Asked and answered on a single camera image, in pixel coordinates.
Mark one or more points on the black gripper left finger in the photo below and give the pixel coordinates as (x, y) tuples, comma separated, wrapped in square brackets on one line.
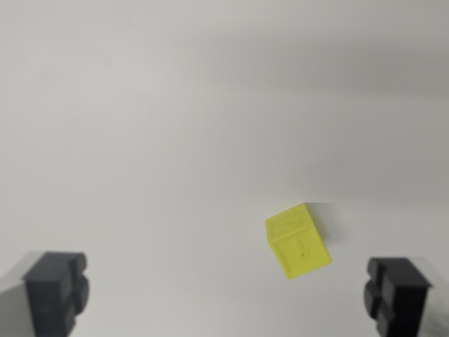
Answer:
[(49, 291)]

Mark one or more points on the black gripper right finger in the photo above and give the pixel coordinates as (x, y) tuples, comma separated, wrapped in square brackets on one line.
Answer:
[(403, 295)]

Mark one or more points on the yellow cube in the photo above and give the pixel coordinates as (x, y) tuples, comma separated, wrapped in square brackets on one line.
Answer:
[(298, 245)]

